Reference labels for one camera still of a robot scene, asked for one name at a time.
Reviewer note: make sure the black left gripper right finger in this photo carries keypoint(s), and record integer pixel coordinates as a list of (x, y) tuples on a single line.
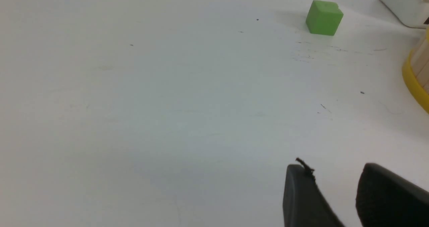
[(385, 199)]

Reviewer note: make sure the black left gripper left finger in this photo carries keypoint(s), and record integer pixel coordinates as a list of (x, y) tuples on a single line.
[(303, 203)]

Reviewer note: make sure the bamboo steamer base yellow rim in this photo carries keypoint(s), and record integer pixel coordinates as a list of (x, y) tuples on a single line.
[(415, 72)]

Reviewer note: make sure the green foam cube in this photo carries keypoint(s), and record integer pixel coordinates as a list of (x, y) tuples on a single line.
[(323, 18)]

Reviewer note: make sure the green lidded white plastic box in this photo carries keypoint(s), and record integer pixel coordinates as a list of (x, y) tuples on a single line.
[(412, 13)]

